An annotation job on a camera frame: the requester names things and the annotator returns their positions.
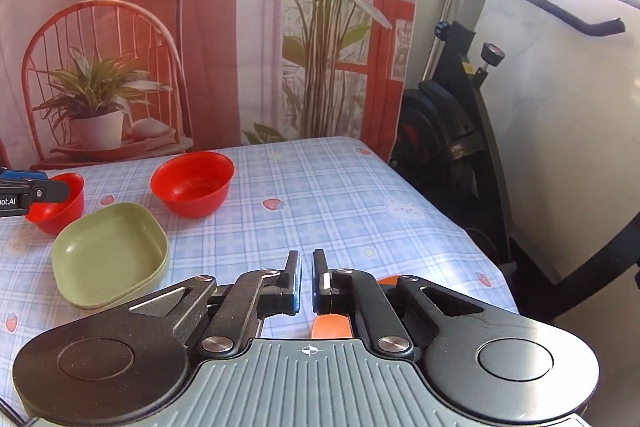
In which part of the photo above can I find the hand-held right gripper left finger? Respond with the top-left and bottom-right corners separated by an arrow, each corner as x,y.
127,250 -> 304,356

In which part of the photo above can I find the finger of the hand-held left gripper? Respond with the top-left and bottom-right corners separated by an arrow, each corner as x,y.
22,179 -> 71,208
0,167 -> 50,182

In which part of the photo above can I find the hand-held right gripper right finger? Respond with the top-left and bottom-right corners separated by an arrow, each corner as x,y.
311,249 -> 485,360

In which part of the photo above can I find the small red bowl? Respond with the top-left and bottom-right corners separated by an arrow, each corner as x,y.
24,173 -> 86,236

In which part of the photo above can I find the orange plate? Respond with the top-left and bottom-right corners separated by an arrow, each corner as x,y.
311,275 -> 403,341

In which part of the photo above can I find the green square plate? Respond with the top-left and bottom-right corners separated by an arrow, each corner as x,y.
51,202 -> 169,309

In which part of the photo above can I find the large red bowl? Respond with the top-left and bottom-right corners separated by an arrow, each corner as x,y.
150,151 -> 235,219

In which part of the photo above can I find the printed backdrop cloth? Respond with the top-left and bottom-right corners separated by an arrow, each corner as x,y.
0,0 -> 426,172

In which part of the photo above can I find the black exercise bike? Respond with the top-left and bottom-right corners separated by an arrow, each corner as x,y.
387,0 -> 627,303

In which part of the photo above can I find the black curved bar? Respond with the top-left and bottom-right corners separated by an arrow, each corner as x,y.
547,202 -> 640,308

